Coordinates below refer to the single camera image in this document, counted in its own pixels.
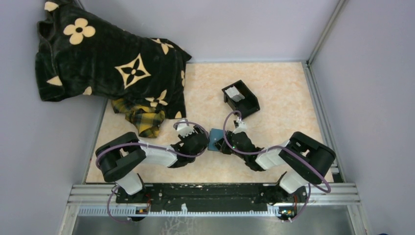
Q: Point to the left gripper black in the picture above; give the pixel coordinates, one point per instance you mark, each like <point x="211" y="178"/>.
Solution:
<point x="197" y="131"/>

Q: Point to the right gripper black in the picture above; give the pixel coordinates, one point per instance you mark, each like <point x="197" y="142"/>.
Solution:
<point x="222" y="147"/>

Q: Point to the blue card holder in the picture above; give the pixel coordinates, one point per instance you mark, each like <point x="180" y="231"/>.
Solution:
<point x="215" y="135"/>

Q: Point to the black card box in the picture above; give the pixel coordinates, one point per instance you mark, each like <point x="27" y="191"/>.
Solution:
<point x="247" y="106"/>

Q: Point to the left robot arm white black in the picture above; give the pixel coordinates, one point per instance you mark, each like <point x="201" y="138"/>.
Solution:
<point x="118" y="158"/>

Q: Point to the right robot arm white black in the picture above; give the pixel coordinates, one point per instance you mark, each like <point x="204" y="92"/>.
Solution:
<point x="308" y="159"/>

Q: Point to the stack of white cards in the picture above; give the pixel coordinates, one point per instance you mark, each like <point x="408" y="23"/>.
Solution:
<point x="234" y="94"/>

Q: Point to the yellow black plaid cloth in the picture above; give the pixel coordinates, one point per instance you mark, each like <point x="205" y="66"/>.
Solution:
<point x="147" y="120"/>

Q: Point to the black floral plush blanket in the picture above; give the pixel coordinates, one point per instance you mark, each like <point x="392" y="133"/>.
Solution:
<point x="82" y="54"/>

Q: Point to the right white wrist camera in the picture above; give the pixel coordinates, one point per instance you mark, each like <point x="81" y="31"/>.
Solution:
<point x="240" y="126"/>

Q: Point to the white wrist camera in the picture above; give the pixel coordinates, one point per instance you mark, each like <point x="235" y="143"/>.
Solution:
<point x="240" y="126"/>
<point x="184" y="129"/>

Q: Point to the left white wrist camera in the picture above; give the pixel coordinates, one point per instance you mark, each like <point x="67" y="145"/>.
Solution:
<point x="184" y="129"/>

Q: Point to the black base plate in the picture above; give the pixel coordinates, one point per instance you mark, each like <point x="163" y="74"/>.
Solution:
<point x="241" y="197"/>

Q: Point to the aluminium frame rail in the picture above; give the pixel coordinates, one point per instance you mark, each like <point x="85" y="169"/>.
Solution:
<point x="99" y="200"/>

